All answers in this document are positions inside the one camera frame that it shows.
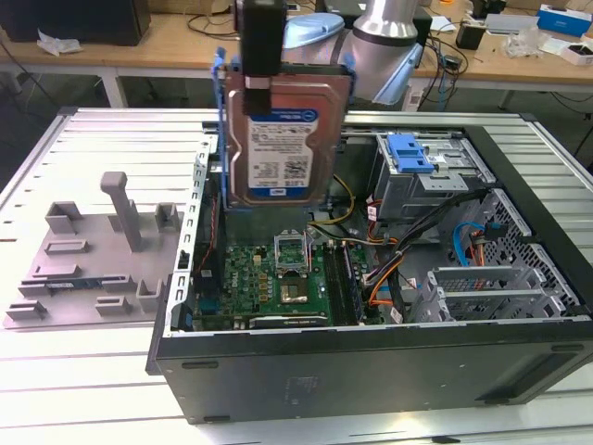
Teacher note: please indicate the large black box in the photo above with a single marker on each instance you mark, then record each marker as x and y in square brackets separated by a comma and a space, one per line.
[74, 18]

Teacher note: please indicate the green RAM stick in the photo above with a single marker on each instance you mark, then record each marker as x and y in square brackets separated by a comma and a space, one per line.
[69, 283]

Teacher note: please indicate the small black cube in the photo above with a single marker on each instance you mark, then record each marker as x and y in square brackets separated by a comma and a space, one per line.
[470, 36]

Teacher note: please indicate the clear plastic wrapping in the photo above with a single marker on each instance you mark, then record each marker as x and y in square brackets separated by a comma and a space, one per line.
[523, 44]

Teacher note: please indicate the wooden desk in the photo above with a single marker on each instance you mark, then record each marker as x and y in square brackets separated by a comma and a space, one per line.
[153, 53]

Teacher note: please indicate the black graphics card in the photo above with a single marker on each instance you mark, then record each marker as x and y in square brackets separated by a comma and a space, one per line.
[287, 322]

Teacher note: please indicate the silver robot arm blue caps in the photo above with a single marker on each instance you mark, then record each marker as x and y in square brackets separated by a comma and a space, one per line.
[384, 28]

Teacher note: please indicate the CPU socket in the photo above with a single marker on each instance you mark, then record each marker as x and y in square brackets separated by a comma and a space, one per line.
[295, 293]

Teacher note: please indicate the grey parts rack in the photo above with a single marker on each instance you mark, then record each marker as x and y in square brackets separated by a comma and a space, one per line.
[92, 259]

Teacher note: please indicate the flat grey box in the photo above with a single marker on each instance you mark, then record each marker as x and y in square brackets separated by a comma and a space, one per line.
[509, 23]

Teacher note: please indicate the crumpled clear plastic bag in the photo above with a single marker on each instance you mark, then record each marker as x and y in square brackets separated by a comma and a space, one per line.
[58, 44]

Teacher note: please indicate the blue cardboard box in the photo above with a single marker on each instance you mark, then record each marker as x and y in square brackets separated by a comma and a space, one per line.
[563, 21]

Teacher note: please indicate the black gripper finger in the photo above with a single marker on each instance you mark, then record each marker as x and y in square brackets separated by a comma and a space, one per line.
[257, 102]

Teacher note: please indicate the grey optical drive cage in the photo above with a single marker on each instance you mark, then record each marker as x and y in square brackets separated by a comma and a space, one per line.
[417, 194]

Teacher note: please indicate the black RAM slot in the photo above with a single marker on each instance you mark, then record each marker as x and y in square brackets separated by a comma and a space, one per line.
[334, 283]

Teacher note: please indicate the grey disk bay cage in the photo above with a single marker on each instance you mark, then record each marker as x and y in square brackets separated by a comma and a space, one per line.
[486, 278]

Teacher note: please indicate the hard disk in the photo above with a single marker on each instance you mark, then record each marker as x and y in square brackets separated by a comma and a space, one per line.
[287, 153]

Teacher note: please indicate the black RAM stick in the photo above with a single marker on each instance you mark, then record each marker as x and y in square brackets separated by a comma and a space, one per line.
[353, 283]

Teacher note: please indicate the grey power supply unit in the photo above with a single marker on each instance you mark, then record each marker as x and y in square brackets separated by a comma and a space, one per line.
[259, 227]

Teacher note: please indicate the green motherboard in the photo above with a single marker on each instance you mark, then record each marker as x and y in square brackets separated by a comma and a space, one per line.
[245, 278]

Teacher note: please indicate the black PC case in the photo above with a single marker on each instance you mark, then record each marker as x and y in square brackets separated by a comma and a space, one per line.
[324, 380]

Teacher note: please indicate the white open box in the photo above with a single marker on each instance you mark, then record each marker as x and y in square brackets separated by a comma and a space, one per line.
[576, 53]

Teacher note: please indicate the blue drive cage latch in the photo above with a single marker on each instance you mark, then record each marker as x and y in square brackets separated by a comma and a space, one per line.
[407, 153]

